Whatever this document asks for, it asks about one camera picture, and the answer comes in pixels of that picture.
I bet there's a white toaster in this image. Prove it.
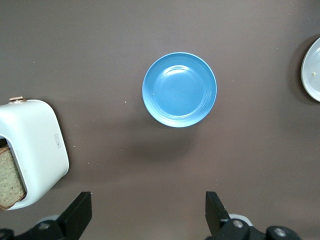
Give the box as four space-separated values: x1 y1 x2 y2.
0 96 70 211

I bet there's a blue plate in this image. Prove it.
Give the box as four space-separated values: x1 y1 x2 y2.
141 51 218 129

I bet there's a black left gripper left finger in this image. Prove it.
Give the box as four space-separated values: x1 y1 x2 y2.
0 191 93 240

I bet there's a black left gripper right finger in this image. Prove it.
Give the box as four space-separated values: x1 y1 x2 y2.
205 191 305 240

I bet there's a beige plate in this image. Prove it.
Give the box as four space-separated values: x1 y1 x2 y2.
300 36 320 103

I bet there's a brown table cloth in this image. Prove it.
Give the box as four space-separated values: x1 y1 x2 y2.
0 0 320 240

